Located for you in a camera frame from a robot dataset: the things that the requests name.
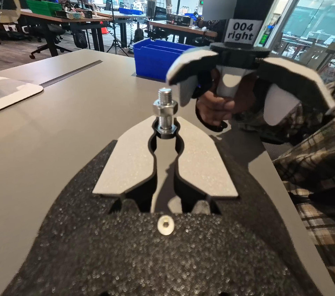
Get black office chair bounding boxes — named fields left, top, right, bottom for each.
left=29, top=24, right=72, bottom=59

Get silver hex bolt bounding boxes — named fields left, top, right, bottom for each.
left=156, top=87, right=180, bottom=139

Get black bag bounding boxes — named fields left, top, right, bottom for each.
left=72, top=30, right=88, bottom=49

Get white flat tray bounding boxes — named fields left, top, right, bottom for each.
left=0, top=76, right=43, bottom=111

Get silver hex nut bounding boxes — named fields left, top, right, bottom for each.
left=152, top=100, right=179, bottom=118

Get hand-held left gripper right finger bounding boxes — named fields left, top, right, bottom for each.
left=175, top=117, right=239, bottom=198

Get wooden desk with black legs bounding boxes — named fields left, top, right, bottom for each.
left=97, top=11, right=147, bottom=48
left=148, top=21, right=218, bottom=45
left=20, top=9, right=113, bottom=57

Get large blue storage bin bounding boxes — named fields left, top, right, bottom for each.
left=133, top=38, right=197, bottom=82

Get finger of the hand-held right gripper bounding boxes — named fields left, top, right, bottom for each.
left=166, top=48, right=219, bottom=108
left=257, top=57, right=335, bottom=127

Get black tripod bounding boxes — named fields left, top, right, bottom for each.
left=106, top=0, right=129, bottom=56

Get person's right hand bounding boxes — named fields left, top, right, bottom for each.
left=195, top=69, right=258, bottom=128

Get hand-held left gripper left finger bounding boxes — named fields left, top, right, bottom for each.
left=92, top=115, right=157, bottom=195

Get person's right forearm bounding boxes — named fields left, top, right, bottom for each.
left=233, top=102, right=335, bottom=145

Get black cardboard box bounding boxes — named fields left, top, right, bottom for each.
left=166, top=13, right=194, bottom=27

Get person's plaid shirt torso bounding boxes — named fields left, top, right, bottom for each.
left=272, top=118, right=335, bottom=275

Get green storage bins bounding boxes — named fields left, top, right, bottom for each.
left=26, top=0, right=63, bottom=16

